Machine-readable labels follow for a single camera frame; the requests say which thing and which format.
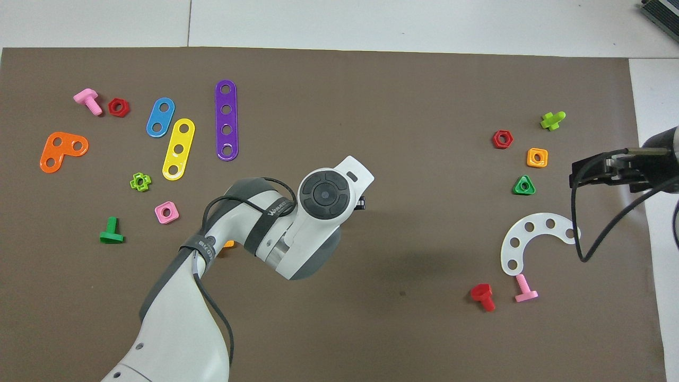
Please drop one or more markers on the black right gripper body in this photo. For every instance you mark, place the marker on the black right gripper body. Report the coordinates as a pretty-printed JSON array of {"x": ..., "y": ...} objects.
[{"x": 658, "y": 170}]

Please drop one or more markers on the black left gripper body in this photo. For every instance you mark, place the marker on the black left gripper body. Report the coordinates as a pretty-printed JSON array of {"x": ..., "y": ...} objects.
[{"x": 361, "y": 202}]

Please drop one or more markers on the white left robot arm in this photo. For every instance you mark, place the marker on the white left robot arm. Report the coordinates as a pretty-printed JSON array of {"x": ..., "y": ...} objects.
[{"x": 175, "y": 329}]

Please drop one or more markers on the orange square nut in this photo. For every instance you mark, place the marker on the orange square nut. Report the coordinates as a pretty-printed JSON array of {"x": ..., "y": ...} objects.
[{"x": 530, "y": 162}]

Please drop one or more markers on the lime cross-head bolt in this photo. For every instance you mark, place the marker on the lime cross-head bolt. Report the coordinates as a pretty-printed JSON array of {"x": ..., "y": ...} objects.
[{"x": 551, "y": 121}]

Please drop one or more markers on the green triangle nut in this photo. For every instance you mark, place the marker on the green triangle nut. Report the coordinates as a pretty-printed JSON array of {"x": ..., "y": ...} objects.
[{"x": 517, "y": 191}]

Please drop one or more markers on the white curved perforated plate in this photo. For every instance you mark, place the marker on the white curved perforated plate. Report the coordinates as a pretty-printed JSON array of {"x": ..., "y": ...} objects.
[{"x": 521, "y": 235}]

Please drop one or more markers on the red hexagon nut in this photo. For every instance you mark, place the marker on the red hexagon nut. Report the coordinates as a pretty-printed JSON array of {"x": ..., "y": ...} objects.
[
  {"x": 125, "y": 110},
  {"x": 496, "y": 142}
]

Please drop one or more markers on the brown table mat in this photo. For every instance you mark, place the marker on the brown table mat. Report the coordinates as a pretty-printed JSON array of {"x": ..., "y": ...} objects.
[{"x": 371, "y": 106}]

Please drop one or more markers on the pink plastic bolt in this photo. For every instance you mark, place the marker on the pink plastic bolt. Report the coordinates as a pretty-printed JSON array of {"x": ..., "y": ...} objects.
[
  {"x": 522, "y": 284},
  {"x": 85, "y": 97}
]

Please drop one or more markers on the orange plastic bolt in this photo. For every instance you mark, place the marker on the orange plastic bolt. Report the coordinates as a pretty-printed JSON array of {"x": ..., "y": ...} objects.
[{"x": 228, "y": 244}]

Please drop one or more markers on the red plastic bolt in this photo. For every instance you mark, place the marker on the red plastic bolt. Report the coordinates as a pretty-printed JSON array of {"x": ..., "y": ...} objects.
[{"x": 481, "y": 292}]

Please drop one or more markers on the grey ribbed device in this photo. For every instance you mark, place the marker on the grey ribbed device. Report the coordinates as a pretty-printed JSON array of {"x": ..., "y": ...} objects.
[{"x": 663, "y": 13}]

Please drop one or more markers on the purple four-hole strip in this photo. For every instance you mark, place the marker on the purple four-hole strip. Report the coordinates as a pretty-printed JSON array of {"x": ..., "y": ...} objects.
[{"x": 226, "y": 120}]

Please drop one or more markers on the yellow three-hole strip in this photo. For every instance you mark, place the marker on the yellow three-hole strip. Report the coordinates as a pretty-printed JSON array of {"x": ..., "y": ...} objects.
[{"x": 181, "y": 139}]

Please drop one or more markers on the pink square nut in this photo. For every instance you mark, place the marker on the pink square nut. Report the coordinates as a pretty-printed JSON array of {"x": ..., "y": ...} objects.
[{"x": 159, "y": 217}]

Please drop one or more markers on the lime flower nut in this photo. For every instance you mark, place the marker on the lime flower nut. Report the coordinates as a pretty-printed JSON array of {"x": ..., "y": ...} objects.
[{"x": 146, "y": 185}]

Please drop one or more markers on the blue two-hole strip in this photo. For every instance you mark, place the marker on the blue two-hole strip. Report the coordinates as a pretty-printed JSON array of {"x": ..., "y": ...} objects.
[{"x": 160, "y": 117}]

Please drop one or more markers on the green plastic bolt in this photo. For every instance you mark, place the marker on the green plastic bolt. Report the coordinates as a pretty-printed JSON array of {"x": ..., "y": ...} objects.
[{"x": 111, "y": 236}]

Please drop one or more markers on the orange heart-shaped plate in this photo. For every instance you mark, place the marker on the orange heart-shaped plate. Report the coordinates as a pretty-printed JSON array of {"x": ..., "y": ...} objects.
[{"x": 64, "y": 152}]

